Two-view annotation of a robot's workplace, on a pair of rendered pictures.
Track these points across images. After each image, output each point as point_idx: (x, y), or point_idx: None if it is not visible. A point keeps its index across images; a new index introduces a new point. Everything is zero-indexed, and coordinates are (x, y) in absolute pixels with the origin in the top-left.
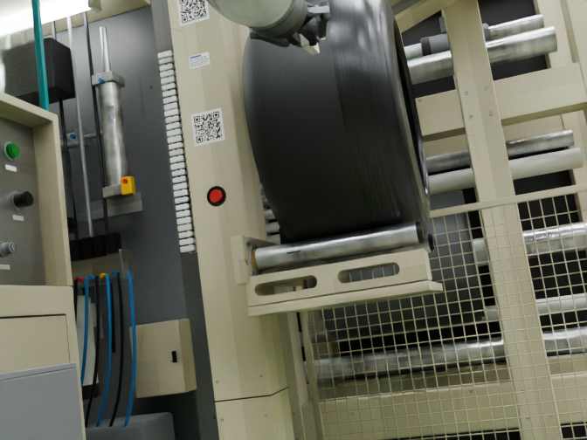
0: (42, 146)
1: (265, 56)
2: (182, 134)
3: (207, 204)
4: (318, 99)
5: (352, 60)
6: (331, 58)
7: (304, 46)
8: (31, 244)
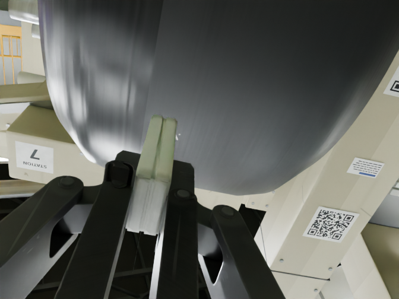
0: None
1: (288, 151)
2: None
3: None
4: (221, 1)
5: (105, 56)
6: (153, 85)
7: (164, 171)
8: None
